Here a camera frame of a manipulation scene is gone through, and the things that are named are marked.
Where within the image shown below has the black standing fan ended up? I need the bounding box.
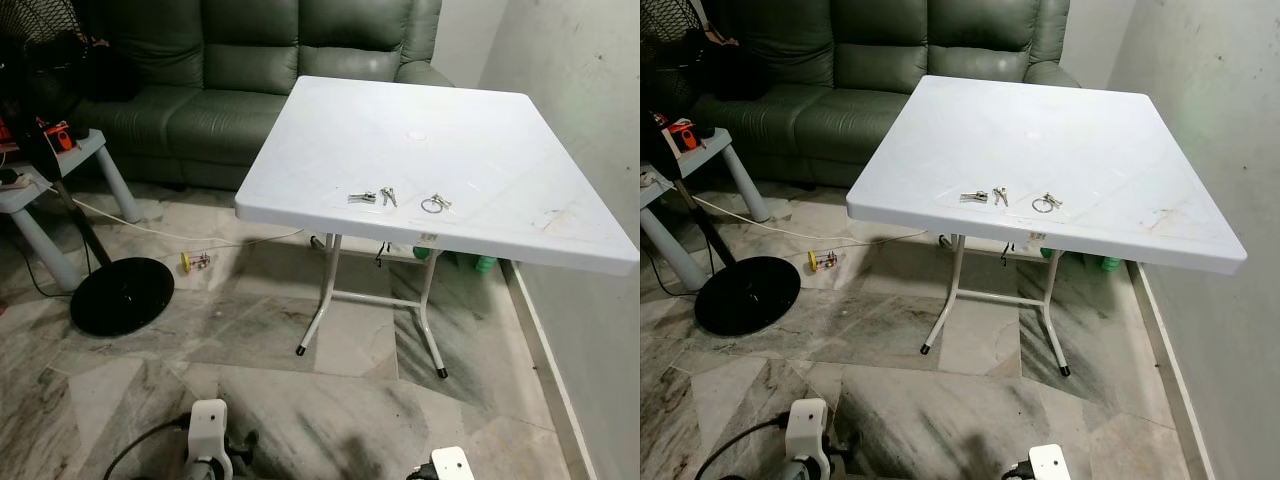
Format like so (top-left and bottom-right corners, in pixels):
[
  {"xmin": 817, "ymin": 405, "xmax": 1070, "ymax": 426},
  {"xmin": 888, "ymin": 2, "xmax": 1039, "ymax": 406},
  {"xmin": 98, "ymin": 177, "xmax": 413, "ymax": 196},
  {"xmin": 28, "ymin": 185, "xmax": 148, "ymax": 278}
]
[
  {"xmin": 640, "ymin": 0, "xmax": 802, "ymax": 338},
  {"xmin": 0, "ymin": 0, "xmax": 176, "ymax": 338}
]

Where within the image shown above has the grey side table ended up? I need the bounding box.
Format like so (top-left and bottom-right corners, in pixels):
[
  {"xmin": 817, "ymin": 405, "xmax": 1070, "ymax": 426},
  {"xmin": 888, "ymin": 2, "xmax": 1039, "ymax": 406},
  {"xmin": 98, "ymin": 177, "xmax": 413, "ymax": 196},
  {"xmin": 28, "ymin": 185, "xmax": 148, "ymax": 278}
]
[
  {"xmin": 640, "ymin": 128, "xmax": 771, "ymax": 291},
  {"xmin": 0, "ymin": 128, "xmax": 141, "ymax": 293}
]

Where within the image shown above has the green leather sofa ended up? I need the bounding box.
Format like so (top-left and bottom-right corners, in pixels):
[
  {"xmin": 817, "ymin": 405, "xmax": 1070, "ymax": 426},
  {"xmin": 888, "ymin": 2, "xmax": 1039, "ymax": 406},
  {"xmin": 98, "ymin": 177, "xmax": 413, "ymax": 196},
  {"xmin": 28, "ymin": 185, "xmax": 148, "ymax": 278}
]
[
  {"xmin": 690, "ymin": 0, "xmax": 1083, "ymax": 189},
  {"xmin": 75, "ymin": 0, "xmax": 456, "ymax": 191}
]

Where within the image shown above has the white folding table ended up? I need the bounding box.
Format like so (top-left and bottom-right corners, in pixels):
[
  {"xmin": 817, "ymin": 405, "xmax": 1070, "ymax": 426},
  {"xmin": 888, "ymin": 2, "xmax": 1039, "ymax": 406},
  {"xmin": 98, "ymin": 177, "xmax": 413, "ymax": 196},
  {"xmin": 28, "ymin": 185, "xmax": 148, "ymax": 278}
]
[
  {"xmin": 234, "ymin": 75, "xmax": 641, "ymax": 380},
  {"xmin": 846, "ymin": 75, "xmax": 1249, "ymax": 379}
]

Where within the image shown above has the black bag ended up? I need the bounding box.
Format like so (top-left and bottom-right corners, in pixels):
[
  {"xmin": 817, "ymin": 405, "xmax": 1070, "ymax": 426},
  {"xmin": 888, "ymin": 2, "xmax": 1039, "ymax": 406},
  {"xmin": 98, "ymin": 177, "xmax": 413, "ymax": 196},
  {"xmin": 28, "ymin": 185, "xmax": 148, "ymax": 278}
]
[
  {"xmin": 700, "ymin": 25, "xmax": 763, "ymax": 101},
  {"xmin": 55, "ymin": 30, "xmax": 136, "ymax": 103}
]

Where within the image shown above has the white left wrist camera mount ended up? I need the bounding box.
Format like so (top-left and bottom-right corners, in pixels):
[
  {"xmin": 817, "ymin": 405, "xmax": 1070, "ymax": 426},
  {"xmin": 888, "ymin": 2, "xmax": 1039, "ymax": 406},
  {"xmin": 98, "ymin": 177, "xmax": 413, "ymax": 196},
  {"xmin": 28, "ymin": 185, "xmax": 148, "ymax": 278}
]
[
  {"xmin": 188, "ymin": 399, "xmax": 229, "ymax": 471},
  {"xmin": 785, "ymin": 399, "xmax": 833, "ymax": 471}
]

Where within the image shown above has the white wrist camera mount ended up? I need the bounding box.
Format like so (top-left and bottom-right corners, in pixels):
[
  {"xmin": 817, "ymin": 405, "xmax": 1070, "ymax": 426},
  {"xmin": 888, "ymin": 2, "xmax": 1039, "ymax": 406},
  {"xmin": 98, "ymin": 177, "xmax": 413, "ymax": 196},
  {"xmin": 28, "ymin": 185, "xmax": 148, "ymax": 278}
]
[
  {"xmin": 430, "ymin": 447, "xmax": 476, "ymax": 480},
  {"xmin": 785, "ymin": 399, "xmax": 833, "ymax": 471},
  {"xmin": 1028, "ymin": 444, "xmax": 1071, "ymax": 480},
  {"xmin": 188, "ymin": 399, "xmax": 229, "ymax": 471}
]

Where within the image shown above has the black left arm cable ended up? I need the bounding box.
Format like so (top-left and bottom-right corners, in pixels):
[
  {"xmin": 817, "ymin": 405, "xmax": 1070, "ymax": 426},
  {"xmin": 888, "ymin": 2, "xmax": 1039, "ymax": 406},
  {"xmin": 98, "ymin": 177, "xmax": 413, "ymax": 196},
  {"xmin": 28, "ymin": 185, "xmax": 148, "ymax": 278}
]
[
  {"xmin": 103, "ymin": 420, "xmax": 191, "ymax": 480},
  {"xmin": 695, "ymin": 417, "xmax": 791, "ymax": 480}
]

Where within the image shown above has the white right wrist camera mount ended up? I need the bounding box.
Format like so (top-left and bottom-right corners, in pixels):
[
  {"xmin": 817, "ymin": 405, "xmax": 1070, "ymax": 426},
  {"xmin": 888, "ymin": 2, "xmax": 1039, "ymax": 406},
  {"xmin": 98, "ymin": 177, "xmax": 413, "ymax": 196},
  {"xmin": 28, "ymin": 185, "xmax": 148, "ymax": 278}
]
[
  {"xmin": 430, "ymin": 447, "xmax": 476, "ymax": 480},
  {"xmin": 1028, "ymin": 444, "xmax": 1071, "ymax": 480}
]

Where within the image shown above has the white floor cable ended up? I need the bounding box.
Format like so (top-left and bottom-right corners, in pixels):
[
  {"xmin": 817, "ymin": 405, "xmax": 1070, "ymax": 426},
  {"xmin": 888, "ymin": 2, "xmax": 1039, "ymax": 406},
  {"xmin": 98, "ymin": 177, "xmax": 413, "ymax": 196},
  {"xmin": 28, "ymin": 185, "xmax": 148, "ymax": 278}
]
[
  {"xmin": 693, "ymin": 195, "xmax": 928, "ymax": 244},
  {"xmin": 68, "ymin": 193, "xmax": 304, "ymax": 246}
]

